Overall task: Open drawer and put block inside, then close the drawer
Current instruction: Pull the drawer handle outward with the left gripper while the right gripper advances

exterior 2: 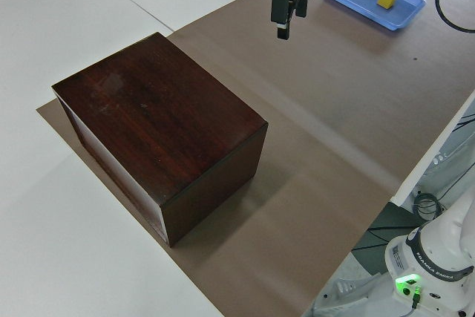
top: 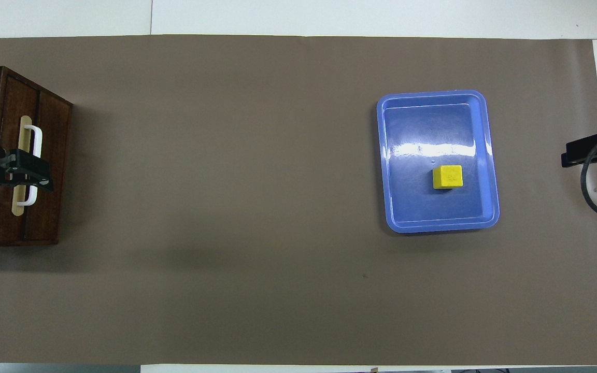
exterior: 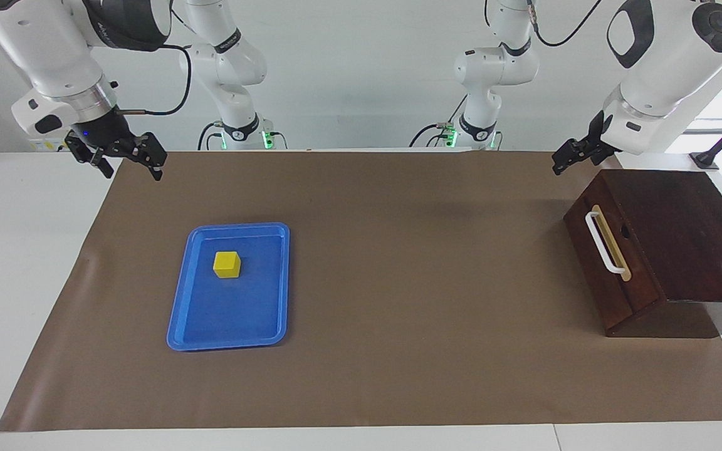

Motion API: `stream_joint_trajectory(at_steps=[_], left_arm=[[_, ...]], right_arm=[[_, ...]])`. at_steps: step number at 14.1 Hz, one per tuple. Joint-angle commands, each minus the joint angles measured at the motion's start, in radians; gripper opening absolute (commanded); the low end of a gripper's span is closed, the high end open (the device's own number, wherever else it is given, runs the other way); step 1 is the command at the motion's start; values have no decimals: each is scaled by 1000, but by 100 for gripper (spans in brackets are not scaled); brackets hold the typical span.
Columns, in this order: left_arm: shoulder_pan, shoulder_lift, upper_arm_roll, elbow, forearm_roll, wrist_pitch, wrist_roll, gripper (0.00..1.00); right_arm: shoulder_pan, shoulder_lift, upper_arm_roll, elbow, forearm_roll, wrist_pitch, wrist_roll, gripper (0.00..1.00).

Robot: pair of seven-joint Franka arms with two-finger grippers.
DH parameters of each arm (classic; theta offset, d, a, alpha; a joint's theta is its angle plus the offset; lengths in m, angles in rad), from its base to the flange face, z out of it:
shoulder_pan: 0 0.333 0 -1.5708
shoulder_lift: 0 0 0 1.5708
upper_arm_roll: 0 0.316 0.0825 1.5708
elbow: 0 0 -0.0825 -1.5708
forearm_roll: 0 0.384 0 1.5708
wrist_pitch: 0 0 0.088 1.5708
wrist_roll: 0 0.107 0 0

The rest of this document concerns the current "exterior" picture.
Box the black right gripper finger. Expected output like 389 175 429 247
64 130 115 180
112 132 169 182

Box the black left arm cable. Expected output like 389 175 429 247
527 0 606 48

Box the blue plastic tray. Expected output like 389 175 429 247
167 222 291 351

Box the black base cable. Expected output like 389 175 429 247
409 94 468 148
197 122 224 151

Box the white wall power outlet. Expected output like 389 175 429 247
28 137 76 153

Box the brown paper table mat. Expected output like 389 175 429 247
0 150 722 433

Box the yellow block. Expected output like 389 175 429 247
213 251 241 279

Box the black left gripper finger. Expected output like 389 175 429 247
555 137 591 161
552 148 600 176

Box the dark wooden drawer cabinet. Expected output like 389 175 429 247
563 169 722 339

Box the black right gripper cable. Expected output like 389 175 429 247
117 43 192 117

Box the white drawer handle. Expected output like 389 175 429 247
585 210 628 276

